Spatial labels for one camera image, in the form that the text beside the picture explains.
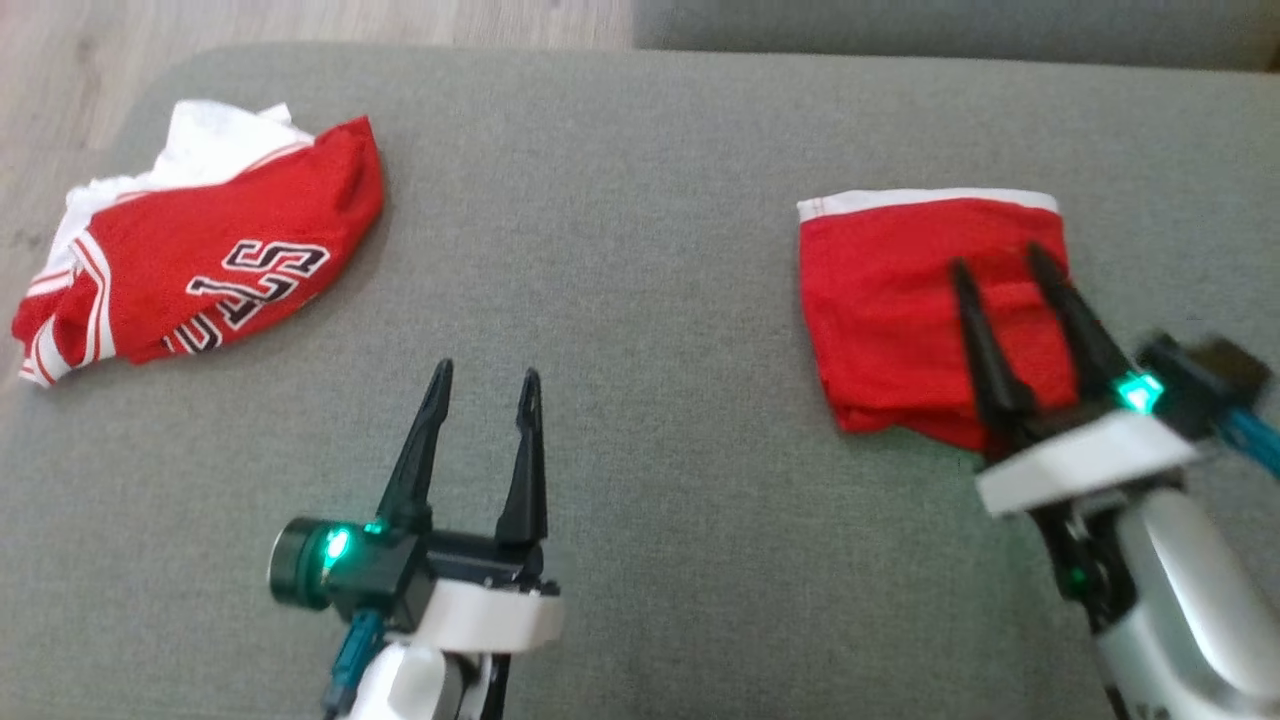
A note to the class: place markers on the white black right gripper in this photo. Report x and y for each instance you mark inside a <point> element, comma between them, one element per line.
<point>1080,460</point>

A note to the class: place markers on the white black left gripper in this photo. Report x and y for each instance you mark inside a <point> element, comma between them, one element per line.
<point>490,615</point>

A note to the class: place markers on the red shorts with white waistband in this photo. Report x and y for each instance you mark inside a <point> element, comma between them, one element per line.
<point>880,300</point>

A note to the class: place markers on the red white lettered jersey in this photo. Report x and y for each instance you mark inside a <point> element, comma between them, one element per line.
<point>200,250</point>

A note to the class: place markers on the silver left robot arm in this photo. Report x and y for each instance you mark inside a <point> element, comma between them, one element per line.
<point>410,685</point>

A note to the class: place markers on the grey fabric sofa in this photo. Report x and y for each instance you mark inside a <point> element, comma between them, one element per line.
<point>650,200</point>

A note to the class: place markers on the light grey sofa backrest cushion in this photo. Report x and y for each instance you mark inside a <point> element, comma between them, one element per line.
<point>950,25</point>

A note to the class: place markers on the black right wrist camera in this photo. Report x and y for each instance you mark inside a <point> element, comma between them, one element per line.
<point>1200,375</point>

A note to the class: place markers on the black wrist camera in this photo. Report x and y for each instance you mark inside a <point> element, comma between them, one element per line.
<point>300,565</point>
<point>1200,375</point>

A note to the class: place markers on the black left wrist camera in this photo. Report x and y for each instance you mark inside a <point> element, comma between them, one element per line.
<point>300,565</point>

